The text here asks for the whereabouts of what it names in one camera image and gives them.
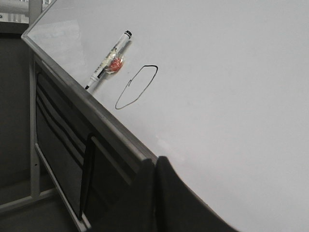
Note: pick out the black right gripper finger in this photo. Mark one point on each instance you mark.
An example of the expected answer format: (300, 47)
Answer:
(166, 204)

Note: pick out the red round magnet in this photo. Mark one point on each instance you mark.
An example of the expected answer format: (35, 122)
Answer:
(116, 65)

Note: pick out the white whiteboard marker pen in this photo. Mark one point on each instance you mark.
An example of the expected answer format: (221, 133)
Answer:
(115, 51)

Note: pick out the white whiteboard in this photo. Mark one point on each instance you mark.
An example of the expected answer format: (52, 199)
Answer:
(220, 87)

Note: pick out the dark cabinet door panel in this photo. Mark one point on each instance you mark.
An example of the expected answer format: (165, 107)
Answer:
(89, 170)

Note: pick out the grey whiteboard stand frame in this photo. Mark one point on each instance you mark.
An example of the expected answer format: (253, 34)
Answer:
(33, 12)

